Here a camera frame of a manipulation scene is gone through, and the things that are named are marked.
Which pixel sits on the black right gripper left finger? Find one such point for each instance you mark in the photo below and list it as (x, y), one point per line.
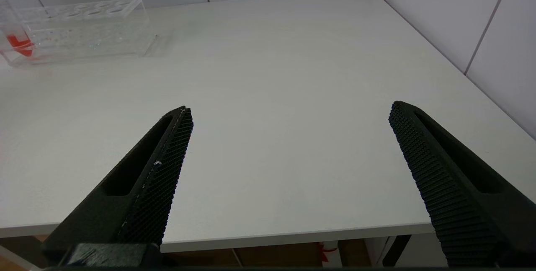
(150, 195)

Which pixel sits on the white table leg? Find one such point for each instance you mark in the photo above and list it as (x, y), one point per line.
(331, 252)

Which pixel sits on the black slanted bar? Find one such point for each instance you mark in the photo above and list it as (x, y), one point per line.
(398, 249)

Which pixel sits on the test tube with red pigment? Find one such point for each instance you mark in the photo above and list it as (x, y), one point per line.
(19, 44)

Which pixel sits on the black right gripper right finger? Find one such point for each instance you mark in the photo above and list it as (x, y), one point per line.
(452, 195)

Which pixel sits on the clear plastic test tube rack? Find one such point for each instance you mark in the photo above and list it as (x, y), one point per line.
(83, 32)

